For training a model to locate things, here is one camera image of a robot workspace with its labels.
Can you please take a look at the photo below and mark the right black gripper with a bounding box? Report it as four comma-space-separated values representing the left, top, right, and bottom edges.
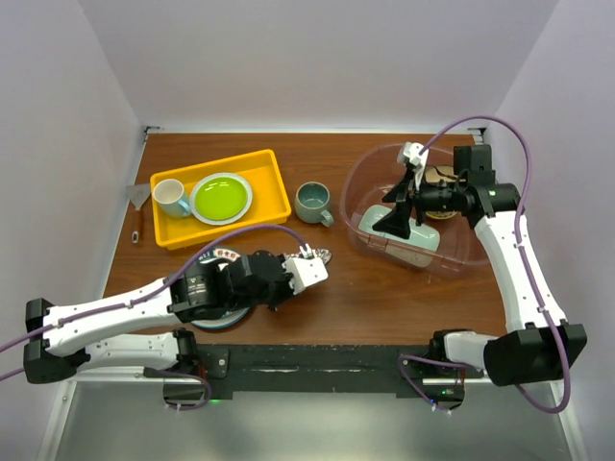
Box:
373, 166, 465, 239

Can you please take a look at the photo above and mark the light-teal divided rectangular dish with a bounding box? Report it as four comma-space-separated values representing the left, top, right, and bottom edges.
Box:
358, 205, 440, 269

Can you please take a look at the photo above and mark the brown floral cream-inside bowl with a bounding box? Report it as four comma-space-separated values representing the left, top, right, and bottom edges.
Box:
423, 165, 456, 221

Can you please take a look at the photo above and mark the blue floral plate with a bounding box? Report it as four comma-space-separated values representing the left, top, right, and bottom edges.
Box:
283, 248, 332, 265

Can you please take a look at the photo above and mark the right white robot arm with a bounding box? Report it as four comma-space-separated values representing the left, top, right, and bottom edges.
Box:
373, 142, 587, 386

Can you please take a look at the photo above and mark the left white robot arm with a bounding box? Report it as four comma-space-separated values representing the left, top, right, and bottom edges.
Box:
23, 248, 327, 384

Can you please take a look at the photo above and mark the clear pink plastic bin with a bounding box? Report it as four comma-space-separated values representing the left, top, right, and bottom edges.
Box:
339, 143, 489, 277

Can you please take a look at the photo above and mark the light-blue bottom plate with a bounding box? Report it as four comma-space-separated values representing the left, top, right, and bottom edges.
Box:
189, 244, 253, 332

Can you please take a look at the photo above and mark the yellow plastic tray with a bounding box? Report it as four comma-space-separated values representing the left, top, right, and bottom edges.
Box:
150, 150, 291, 250

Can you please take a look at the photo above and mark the teal speckled ceramic mug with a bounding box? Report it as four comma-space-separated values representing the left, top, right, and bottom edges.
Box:
294, 182, 334, 227

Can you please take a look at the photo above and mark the light-blue scalloped plate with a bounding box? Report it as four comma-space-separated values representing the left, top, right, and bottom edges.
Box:
189, 173, 253, 226

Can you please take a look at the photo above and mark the green plate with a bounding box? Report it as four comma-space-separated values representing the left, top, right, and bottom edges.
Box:
194, 177, 247, 221

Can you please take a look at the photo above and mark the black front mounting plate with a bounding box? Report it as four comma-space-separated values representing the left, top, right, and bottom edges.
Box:
198, 344, 428, 400

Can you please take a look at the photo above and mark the white light-blue mug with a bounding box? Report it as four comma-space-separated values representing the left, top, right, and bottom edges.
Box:
152, 179, 191, 219

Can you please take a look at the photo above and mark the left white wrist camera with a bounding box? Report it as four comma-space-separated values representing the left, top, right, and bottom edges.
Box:
282, 245, 329, 295

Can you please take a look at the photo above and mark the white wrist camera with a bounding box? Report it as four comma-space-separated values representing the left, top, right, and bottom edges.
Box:
397, 142, 430, 190
282, 245, 329, 295

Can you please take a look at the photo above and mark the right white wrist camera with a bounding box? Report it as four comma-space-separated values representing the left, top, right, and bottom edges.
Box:
397, 142, 430, 190

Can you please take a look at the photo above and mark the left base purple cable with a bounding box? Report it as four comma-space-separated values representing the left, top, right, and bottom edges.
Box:
148, 366, 214, 412

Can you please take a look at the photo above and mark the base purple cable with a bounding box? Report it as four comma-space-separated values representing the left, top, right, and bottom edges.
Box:
148, 366, 214, 412
396, 352, 467, 414

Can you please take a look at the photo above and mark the metal scraper wooden handle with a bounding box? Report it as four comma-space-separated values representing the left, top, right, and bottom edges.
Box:
126, 183, 151, 245

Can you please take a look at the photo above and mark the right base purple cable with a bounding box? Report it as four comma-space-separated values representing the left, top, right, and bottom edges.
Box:
396, 352, 467, 414

